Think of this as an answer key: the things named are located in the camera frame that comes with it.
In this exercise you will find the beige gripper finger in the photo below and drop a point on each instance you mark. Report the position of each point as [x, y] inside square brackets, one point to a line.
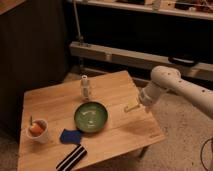
[129, 107]

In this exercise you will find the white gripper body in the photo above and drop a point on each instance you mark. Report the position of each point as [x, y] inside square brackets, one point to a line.
[150, 94]

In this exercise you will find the green ceramic bowl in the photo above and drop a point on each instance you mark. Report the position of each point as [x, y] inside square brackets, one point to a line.
[91, 117]

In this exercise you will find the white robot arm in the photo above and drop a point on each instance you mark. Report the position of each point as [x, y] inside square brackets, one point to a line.
[164, 79]

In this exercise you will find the wooden table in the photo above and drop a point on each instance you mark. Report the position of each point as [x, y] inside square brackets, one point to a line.
[50, 110]

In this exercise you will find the clear plastic bottle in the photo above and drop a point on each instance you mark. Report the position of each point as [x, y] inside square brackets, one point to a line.
[85, 87]

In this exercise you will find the black white striped cloth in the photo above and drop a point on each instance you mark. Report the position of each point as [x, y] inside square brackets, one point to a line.
[72, 159]

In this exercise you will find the blue sponge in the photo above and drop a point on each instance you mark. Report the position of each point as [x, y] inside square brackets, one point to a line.
[70, 136]

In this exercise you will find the metal vertical pole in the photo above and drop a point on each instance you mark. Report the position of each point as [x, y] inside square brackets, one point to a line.
[80, 37]

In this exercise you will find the white paper cup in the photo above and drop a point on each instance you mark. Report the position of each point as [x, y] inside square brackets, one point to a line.
[44, 137]

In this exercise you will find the orange fruit in cup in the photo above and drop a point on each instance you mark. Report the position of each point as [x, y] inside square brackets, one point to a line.
[36, 129]

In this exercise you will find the upper shelf board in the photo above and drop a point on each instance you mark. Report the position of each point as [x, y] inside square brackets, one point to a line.
[144, 8]

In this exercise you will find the black handle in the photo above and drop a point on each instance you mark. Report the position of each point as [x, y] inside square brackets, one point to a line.
[182, 62]

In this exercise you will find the grey metal shelf rail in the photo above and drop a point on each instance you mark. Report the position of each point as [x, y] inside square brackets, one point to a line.
[137, 59]

